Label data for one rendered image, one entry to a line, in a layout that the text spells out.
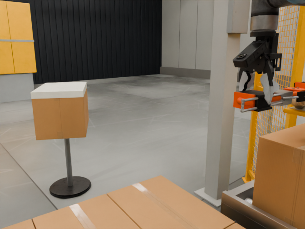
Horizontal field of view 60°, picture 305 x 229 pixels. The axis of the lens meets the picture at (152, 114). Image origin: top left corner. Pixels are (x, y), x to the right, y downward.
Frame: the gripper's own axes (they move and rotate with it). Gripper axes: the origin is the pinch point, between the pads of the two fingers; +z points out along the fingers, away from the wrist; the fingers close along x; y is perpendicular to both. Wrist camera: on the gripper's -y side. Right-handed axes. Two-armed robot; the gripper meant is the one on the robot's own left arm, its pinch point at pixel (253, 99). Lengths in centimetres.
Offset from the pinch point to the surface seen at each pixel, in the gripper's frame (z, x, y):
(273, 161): 35, 14, 37
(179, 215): 65, 40, 3
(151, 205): 65, 55, -4
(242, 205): 60, 24, 30
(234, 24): -33, 93, 97
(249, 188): 61, 33, 47
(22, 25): -82, 725, 28
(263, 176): 44, 18, 37
